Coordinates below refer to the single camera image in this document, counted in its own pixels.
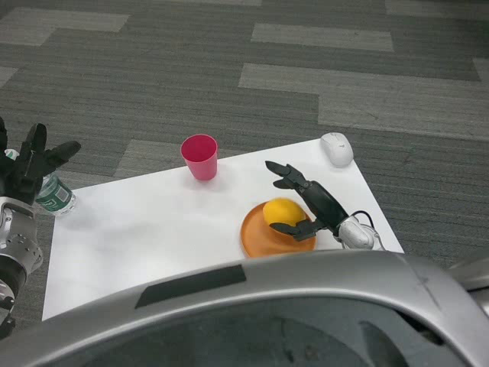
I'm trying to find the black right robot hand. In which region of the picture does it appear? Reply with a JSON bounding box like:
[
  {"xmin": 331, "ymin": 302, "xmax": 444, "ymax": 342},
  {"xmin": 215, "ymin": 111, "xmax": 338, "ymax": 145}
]
[{"xmin": 264, "ymin": 160, "xmax": 351, "ymax": 243}]

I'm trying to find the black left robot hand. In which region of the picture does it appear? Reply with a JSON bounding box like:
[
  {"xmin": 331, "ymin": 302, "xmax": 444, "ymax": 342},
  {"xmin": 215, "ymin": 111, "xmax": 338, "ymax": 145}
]
[{"xmin": 0, "ymin": 116, "xmax": 82, "ymax": 209}]

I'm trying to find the yellow lemon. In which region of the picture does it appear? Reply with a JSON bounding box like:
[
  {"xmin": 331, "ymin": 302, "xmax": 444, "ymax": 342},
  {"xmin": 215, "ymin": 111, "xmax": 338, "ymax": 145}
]
[{"xmin": 263, "ymin": 198, "xmax": 313, "ymax": 229}]

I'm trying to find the orange round plate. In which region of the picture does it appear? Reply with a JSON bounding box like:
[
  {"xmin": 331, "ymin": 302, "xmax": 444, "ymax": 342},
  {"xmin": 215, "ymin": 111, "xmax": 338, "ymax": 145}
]
[{"xmin": 240, "ymin": 201, "xmax": 319, "ymax": 258}]

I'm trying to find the clear green-label water bottle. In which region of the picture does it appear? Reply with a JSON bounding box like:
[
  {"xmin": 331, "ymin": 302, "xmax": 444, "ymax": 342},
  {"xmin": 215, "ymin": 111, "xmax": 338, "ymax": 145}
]
[{"xmin": 3, "ymin": 148, "xmax": 78, "ymax": 218}]

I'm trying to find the white computer mouse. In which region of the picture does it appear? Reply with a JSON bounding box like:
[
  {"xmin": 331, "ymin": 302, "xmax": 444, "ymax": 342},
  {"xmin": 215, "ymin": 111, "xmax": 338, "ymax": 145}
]
[{"xmin": 319, "ymin": 132, "xmax": 354, "ymax": 168}]

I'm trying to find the silver robot chest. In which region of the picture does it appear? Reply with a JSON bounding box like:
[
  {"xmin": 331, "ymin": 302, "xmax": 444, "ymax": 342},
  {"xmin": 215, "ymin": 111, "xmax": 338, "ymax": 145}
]
[{"xmin": 0, "ymin": 249, "xmax": 489, "ymax": 367}]

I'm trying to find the pink plastic cup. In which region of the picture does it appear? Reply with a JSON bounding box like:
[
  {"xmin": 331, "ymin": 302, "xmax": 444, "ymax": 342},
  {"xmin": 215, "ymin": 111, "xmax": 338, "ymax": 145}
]
[{"xmin": 180, "ymin": 134, "xmax": 219, "ymax": 182}]

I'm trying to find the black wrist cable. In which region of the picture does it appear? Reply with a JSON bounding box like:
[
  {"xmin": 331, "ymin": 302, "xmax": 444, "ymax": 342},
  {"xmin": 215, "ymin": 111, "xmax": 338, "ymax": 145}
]
[{"xmin": 350, "ymin": 210, "xmax": 386, "ymax": 252}]

